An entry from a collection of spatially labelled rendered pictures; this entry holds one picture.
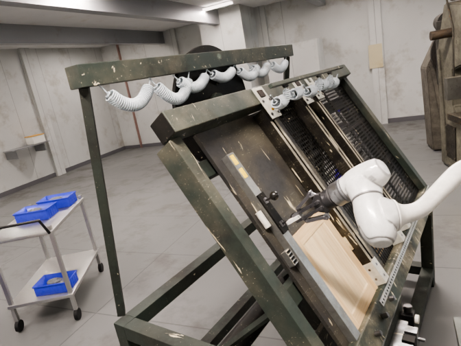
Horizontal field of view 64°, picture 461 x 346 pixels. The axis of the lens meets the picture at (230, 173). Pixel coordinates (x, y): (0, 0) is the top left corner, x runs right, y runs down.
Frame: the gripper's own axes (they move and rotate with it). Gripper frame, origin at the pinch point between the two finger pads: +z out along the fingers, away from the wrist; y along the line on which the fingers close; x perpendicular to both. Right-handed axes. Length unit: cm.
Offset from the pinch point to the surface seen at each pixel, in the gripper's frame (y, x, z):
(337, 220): 18, 46, 11
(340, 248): 29, 39, 15
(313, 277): 25.9, 4.9, 12.5
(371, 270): 48, 46, 12
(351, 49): -185, 936, 179
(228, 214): -16.5, -18.0, 11.6
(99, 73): -102, -11, 35
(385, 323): 66, 28, 11
